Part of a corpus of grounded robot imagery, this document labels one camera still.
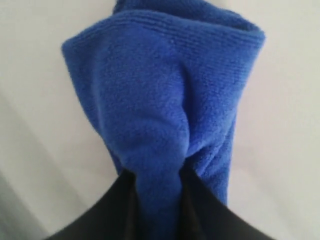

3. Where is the aluminium framed whiteboard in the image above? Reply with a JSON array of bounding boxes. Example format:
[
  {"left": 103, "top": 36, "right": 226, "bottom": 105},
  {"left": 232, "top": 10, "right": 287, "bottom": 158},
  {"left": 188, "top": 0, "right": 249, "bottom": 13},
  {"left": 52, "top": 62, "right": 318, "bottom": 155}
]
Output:
[{"left": 0, "top": 0, "right": 320, "bottom": 240}]

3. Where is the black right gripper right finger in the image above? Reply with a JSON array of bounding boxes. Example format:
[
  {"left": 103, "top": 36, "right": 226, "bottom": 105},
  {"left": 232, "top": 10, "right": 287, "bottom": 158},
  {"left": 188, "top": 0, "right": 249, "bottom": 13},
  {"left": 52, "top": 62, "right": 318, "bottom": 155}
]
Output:
[{"left": 178, "top": 168, "right": 271, "bottom": 240}]

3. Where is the blue microfibre cloth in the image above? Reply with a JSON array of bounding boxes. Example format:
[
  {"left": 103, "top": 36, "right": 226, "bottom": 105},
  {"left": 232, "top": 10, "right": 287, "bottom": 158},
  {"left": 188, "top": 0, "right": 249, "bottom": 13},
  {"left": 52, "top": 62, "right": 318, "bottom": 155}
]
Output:
[{"left": 62, "top": 0, "right": 265, "bottom": 240}]

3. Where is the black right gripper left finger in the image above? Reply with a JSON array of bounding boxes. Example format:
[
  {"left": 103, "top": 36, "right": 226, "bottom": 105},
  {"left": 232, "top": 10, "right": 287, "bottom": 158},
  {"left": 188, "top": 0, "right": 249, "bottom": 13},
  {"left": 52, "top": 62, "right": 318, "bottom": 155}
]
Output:
[{"left": 47, "top": 170, "right": 144, "bottom": 240}]

